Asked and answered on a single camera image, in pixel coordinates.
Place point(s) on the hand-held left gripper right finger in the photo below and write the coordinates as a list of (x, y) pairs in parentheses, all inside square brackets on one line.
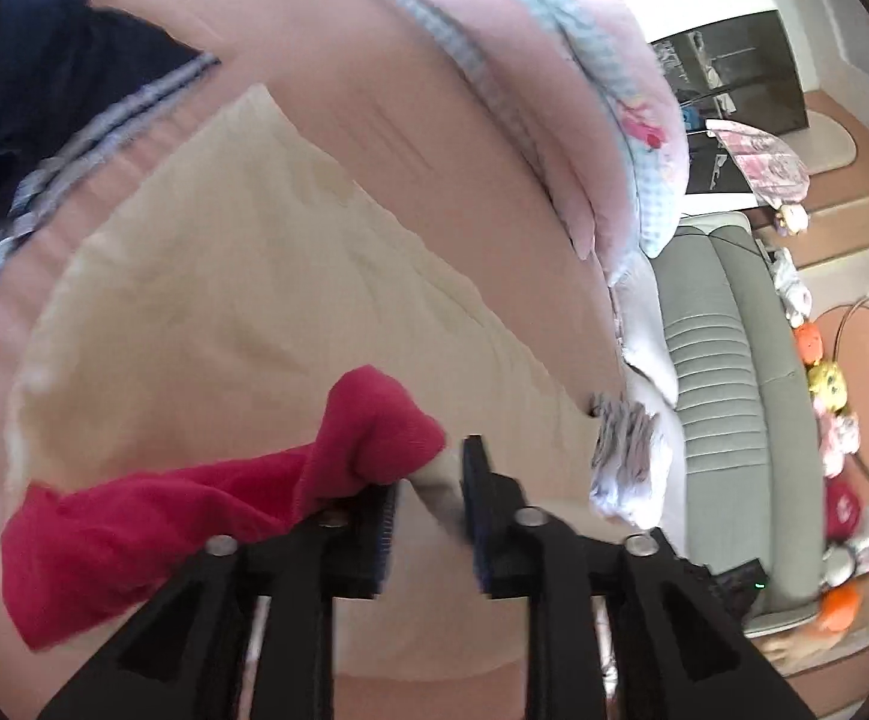
[(479, 525)]

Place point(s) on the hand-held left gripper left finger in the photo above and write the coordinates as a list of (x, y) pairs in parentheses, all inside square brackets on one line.
[(385, 532)]

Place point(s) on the pink and cream shirt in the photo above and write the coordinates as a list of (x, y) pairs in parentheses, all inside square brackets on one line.
[(254, 300)]

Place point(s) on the folded pale printed clothes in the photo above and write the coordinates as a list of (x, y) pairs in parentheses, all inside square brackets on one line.
[(621, 465)]

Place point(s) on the person's right hand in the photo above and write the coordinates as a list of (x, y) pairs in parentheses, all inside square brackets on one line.
[(801, 645)]

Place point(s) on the orange plush toy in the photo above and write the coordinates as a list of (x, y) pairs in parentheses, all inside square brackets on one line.
[(840, 604), (809, 341)]

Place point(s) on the red plush toy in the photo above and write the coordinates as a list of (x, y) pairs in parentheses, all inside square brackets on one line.
[(843, 506)]

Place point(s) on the pink plush toy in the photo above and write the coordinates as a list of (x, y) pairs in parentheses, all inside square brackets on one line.
[(833, 461)]

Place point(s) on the white cat plush toy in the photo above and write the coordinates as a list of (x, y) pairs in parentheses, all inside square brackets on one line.
[(843, 431)]

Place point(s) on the grey-green padded headboard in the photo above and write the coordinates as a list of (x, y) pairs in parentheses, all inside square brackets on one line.
[(734, 390)]

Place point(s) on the yellow plush toy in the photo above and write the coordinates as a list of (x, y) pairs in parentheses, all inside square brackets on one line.
[(825, 386)]

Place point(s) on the small pale pink pillow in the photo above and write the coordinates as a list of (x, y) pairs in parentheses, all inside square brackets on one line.
[(648, 330)]

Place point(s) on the white lying plush toy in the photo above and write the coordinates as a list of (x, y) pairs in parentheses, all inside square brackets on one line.
[(790, 281)]

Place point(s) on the white and pink round plush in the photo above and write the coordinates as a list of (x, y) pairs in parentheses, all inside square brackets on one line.
[(790, 219)]

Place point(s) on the pink printed cloth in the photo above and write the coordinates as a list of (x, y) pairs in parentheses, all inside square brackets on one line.
[(764, 165)]

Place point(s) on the dark glossy panel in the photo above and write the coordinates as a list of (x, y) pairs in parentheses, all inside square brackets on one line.
[(711, 161)]

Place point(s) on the pink checked quilt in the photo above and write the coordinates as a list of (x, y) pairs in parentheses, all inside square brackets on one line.
[(539, 30)]

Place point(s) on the dark glass wardrobe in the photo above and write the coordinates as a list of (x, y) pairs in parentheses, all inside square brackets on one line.
[(741, 67)]

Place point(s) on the navy skirt with white stripes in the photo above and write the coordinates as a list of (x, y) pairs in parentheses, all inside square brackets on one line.
[(44, 90)]

